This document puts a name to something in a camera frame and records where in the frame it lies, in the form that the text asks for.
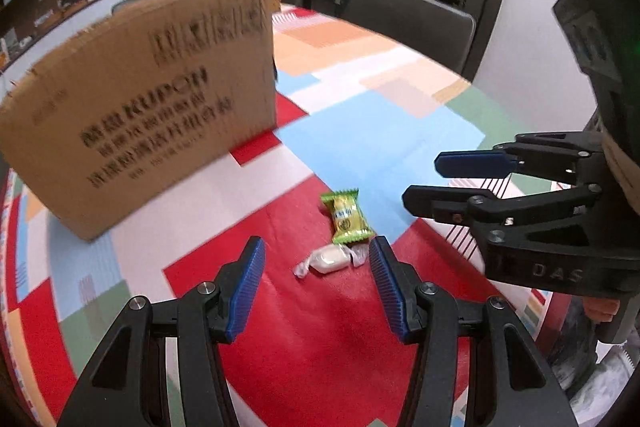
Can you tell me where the person's right hand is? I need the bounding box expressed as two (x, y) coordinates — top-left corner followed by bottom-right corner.
(582, 297), (621, 324)

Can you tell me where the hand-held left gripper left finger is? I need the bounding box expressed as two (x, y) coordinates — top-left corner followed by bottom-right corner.
(57, 237), (266, 427)

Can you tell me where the yellow-green candy packet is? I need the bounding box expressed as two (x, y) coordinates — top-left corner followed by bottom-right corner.
(320, 188), (375, 244)

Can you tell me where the colourful patchwork tablecloth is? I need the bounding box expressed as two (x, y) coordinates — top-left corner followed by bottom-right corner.
(0, 4), (601, 427)

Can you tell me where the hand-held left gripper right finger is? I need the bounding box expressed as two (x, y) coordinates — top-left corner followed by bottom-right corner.
(369, 236), (578, 427)

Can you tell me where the white sideboard cabinet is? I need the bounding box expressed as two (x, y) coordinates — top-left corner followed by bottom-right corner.
(0, 0), (127, 108)

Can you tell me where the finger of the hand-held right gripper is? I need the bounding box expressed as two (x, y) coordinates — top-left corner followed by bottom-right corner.
(435, 132), (606, 185)
(402, 183), (603, 228)

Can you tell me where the white translucent snack packet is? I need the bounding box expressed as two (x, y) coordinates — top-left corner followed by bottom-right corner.
(292, 243), (368, 279)

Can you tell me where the brown cardboard box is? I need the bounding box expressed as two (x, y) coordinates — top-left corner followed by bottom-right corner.
(0, 0), (278, 242)

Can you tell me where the grey patterned clothing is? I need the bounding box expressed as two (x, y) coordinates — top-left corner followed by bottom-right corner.
(547, 297), (640, 413)

